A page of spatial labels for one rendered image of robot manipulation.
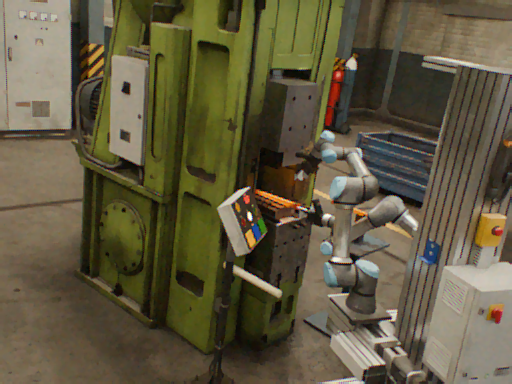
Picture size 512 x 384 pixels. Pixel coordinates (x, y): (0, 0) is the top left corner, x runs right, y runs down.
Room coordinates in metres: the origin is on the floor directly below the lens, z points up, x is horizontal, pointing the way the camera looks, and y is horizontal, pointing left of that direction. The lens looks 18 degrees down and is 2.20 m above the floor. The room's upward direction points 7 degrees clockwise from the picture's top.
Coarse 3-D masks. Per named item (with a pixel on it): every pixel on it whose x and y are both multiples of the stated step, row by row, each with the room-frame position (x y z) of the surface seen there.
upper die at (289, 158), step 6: (264, 150) 3.38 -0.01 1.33; (270, 150) 3.35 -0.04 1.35; (294, 150) 3.36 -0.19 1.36; (300, 150) 3.41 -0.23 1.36; (264, 156) 3.38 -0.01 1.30; (270, 156) 3.35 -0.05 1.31; (276, 156) 3.32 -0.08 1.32; (282, 156) 3.29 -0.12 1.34; (288, 156) 3.32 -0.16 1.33; (294, 156) 3.37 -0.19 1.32; (270, 162) 3.34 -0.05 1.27; (276, 162) 3.31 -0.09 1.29; (282, 162) 3.28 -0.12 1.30; (288, 162) 3.33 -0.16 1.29; (294, 162) 3.38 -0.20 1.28; (300, 162) 3.42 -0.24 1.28
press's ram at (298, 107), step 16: (272, 80) 3.36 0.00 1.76; (288, 80) 3.45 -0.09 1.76; (272, 96) 3.31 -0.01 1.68; (288, 96) 3.26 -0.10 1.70; (304, 96) 3.37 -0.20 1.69; (272, 112) 3.30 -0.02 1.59; (288, 112) 3.27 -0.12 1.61; (304, 112) 3.39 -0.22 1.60; (272, 128) 3.29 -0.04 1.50; (288, 128) 3.29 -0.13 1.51; (304, 128) 3.42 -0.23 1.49; (272, 144) 3.28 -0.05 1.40; (288, 144) 3.31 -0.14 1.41; (304, 144) 3.43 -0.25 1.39
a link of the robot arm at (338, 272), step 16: (336, 192) 2.55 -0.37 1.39; (352, 192) 2.56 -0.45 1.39; (336, 208) 2.58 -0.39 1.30; (352, 208) 2.56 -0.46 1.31; (336, 224) 2.55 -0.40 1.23; (352, 224) 2.56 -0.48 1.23; (336, 240) 2.52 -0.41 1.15; (336, 256) 2.50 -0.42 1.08; (336, 272) 2.46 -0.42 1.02; (352, 272) 2.48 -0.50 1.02
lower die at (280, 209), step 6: (264, 198) 3.47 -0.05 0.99; (258, 204) 3.38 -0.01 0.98; (264, 204) 3.38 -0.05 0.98; (276, 204) 3.38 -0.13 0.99; (282, 204) 3.38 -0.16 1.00; (264, 210) 3.34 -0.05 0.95; (270, 210) 3.31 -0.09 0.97; (276, 210) 3.30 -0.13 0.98; (282, 210) 3.34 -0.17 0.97; (288, 210) 3.39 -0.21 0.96; (294, 210) 3.43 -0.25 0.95; (276, 216) 3.30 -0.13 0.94; (282, 216) 3.34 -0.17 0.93
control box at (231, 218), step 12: (240, 192) 2.95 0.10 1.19; (228, 204) 2.71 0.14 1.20; (240, 204) 2.82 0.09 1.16; (252, 204) 2.96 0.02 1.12; (228, 216) 2.71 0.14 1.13; (240, 216) 2.76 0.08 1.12; (252, 216) 2.89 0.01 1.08; (228, 228) 2.71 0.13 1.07; (240, 228) 2.70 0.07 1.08; (240, 240) 2.69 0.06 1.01; (240, 252) 2.69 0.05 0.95
